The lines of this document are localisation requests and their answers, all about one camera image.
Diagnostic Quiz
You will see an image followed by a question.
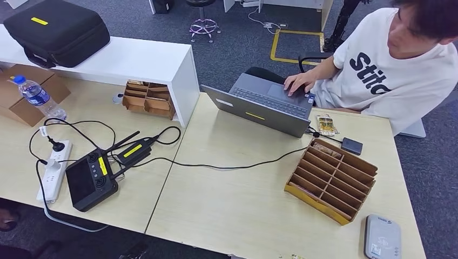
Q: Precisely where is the person's right hand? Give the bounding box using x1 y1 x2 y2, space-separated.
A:
283 71 319 98

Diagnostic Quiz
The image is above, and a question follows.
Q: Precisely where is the large cardboard divider tray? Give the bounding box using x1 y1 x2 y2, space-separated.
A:
284 137 379 227

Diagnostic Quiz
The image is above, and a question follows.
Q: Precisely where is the autumn print card pile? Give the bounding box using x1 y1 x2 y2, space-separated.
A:
316 113 340 137

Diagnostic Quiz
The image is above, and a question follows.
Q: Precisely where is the person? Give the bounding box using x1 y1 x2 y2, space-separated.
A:
244 0 458 137

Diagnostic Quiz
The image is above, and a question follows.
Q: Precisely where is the grey white card reader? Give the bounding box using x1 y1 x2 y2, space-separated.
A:
363 214 402 259

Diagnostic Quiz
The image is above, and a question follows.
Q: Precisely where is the black office chair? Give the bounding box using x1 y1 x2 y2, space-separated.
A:
298 51 335 74

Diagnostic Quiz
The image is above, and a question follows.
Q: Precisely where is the grey laptop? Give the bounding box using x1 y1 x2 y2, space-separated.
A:
200 73 316 139

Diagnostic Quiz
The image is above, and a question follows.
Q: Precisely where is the black jointed stand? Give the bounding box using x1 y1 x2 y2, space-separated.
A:
323 0 362 53

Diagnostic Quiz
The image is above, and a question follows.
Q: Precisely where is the white office desk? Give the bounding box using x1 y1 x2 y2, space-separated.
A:
223 0 335 32

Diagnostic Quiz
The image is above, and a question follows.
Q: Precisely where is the small black adapter box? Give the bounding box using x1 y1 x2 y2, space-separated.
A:
340 137 364 156

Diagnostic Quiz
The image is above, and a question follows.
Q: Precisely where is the small cardboard divider tray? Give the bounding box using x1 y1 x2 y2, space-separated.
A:
122 80 177 120

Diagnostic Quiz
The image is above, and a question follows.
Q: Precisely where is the black computer tower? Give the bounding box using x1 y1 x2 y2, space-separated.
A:
153 0 176 15

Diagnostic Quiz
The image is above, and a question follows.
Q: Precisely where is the white desk shelf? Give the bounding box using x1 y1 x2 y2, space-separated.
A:
0 24 200 128

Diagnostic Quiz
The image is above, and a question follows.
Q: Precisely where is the black module yellow label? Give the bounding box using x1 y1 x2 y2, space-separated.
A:
115 138 156 167

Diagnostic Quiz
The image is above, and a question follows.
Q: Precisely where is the black screen remote controller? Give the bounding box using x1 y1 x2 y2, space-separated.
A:
64 130 141 213

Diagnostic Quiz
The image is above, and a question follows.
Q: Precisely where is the black carrying case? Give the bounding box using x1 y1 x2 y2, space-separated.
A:
2 0 111 69

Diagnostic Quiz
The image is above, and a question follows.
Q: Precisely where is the black power plug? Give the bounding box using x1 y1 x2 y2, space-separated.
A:
47 135 66 153

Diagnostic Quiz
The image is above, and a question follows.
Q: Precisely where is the white plug adapter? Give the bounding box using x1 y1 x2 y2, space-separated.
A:
40 158 62 171

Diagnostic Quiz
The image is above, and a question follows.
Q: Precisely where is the blue cap water bottle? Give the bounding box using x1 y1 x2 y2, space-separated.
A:
11 74 68 121

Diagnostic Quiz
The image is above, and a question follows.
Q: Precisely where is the white power strip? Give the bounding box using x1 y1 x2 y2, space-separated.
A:
36 140 73 203

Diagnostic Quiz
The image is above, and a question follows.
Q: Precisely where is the brown cardboard box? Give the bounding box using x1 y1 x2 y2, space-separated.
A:
0 64 71 127

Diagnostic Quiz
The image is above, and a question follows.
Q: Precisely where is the white board corner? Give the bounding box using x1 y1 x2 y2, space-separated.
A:
4 0 28 10

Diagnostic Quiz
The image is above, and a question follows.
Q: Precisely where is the bystander foot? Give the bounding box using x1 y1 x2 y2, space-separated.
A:
0 208 19 233

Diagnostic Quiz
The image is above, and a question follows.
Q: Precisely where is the short black adapter cable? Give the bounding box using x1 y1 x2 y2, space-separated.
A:
307 128 344 145

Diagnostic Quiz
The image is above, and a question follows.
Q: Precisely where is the white floor cable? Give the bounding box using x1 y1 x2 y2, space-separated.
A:
247 7 289 36

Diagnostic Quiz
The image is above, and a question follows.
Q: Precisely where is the long thin black cable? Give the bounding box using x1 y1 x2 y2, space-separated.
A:
106 126 310 170

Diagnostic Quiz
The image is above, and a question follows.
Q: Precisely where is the looped black plug cable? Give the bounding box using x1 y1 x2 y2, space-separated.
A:
28 118 117 162

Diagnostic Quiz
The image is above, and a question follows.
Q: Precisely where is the thick power strip cord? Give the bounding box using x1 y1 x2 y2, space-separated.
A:
35 160 111 233

